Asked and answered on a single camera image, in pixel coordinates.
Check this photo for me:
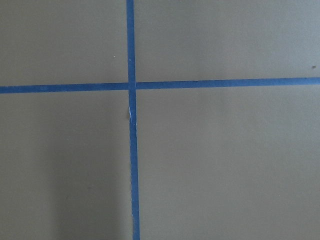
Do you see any blue tape strip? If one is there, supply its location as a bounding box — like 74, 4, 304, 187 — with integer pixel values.
125, 0, 141, 240
0, 76, 320, 95

